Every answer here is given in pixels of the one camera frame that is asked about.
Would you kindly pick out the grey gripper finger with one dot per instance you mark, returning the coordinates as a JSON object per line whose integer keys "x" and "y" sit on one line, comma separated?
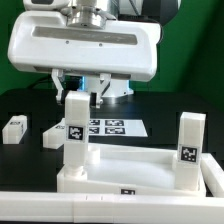
{"x": 58, "y": 78}
{"x": 96, "y": 96}

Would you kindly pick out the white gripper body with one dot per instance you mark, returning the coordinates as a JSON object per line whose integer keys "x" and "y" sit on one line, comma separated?
{"x": 42, "y": 41}

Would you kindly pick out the white desk top tray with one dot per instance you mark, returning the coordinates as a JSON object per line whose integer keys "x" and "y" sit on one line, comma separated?
{"x": 114, "y": 169}

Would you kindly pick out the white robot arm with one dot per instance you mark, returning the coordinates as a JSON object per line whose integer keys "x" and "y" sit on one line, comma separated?
{"x": 93, "y": 14}

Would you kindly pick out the white marker sheet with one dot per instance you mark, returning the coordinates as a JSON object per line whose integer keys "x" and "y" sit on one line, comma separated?
{"x": 110, "y": 127}

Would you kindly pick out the white front fence bar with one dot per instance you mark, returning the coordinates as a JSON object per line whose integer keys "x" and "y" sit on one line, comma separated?
{"x": 115, "y": 209}

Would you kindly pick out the white fence bar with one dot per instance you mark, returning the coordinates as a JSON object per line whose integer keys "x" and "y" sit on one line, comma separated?
{"x": 115, "y": 209}
{"x": 213, "y": 175}

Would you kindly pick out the white right fence bar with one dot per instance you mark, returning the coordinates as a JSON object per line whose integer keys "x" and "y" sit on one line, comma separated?
{"x": 213, "y": 175}

